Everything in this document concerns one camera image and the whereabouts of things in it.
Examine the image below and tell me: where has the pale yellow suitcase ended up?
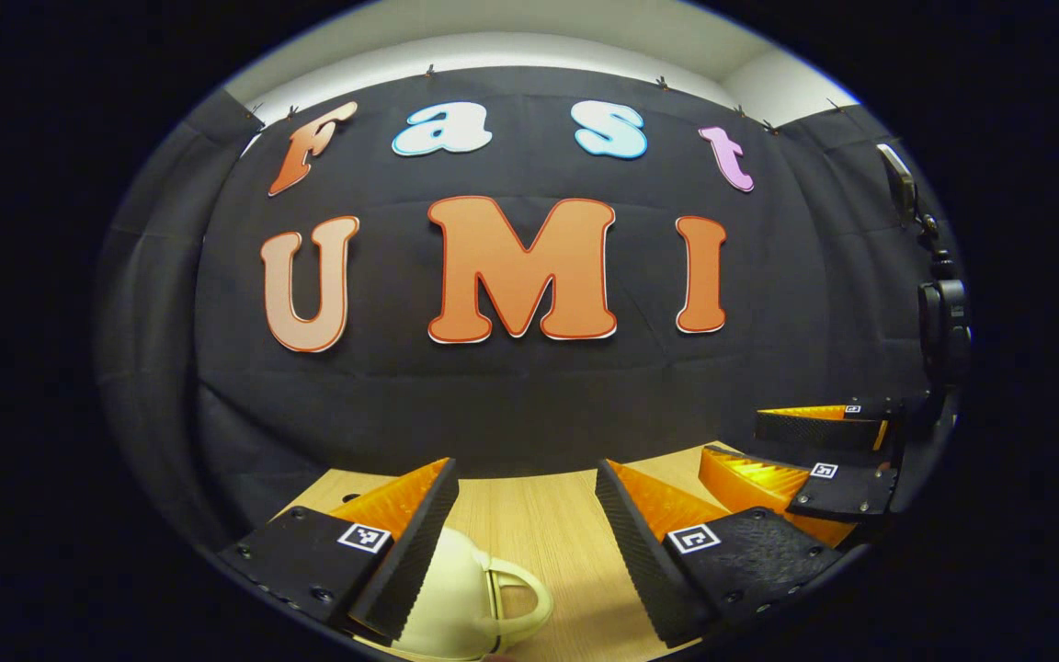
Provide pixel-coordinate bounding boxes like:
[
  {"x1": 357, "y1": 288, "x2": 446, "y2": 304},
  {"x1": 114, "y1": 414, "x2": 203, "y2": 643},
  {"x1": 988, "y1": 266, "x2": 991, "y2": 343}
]
[{"x1": 355, "y1": 526, "x2": 555, "y2": 661}]

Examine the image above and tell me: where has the black backdrop cloth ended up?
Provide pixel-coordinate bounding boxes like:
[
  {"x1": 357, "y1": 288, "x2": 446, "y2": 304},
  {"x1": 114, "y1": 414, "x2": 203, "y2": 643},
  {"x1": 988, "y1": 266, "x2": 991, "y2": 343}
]
[{"x1": 93, "y1": 64, "x2": 962, "y2": 553}]

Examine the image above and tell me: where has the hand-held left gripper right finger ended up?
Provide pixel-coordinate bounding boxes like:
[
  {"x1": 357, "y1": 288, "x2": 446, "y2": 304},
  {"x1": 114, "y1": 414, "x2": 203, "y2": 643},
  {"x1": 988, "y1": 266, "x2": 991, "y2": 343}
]
[{"x1": 596, "y1": 458, "x2": 848, "y2": 649}]

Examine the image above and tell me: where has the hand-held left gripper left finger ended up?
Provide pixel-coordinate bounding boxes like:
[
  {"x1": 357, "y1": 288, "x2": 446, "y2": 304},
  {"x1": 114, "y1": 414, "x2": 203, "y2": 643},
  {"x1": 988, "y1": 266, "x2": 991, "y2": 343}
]
[{"x1": 217, "y1": 457, "x2": 460, "y2": 642}]

